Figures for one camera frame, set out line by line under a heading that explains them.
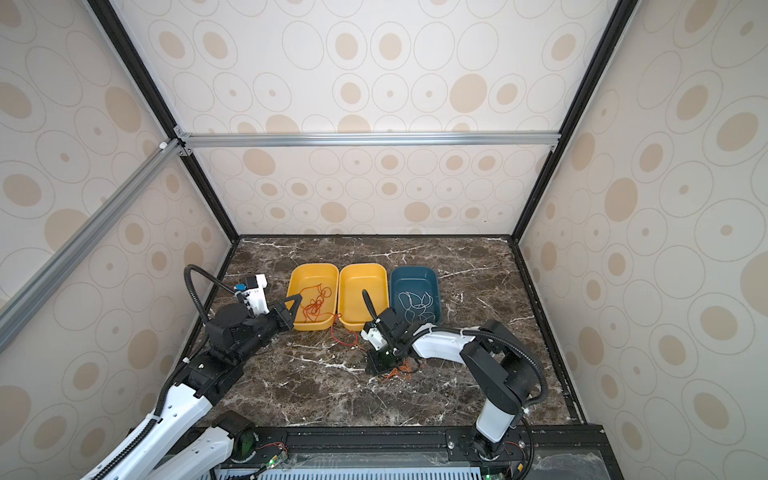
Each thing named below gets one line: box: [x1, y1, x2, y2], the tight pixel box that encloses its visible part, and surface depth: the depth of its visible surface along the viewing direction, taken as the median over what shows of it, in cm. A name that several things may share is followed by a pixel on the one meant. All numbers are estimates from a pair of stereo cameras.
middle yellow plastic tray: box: [338, 262, 389, 331], surface depth 106 cm
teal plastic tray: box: [390, 266, 442, 325], surface depth 102 cm
